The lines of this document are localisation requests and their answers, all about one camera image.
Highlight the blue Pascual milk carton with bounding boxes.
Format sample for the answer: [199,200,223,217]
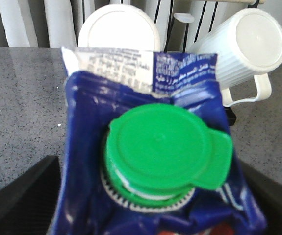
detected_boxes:
[51,47,267,235]

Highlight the black wire mug rack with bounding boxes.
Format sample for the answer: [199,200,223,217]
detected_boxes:
[80,0,266,127]

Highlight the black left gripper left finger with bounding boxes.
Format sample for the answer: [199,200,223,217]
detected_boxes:
[0,156,60,235]

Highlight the white ribbed mug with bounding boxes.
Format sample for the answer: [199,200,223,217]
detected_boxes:
[187,8,282,107]

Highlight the white smiley face mug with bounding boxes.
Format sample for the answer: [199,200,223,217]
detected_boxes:
[77,4,161,52]

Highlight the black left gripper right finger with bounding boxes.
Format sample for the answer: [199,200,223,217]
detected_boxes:
[240,161,282,235]

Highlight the grey pleated curtain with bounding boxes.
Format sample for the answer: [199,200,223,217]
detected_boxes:
[0,0,282,51]

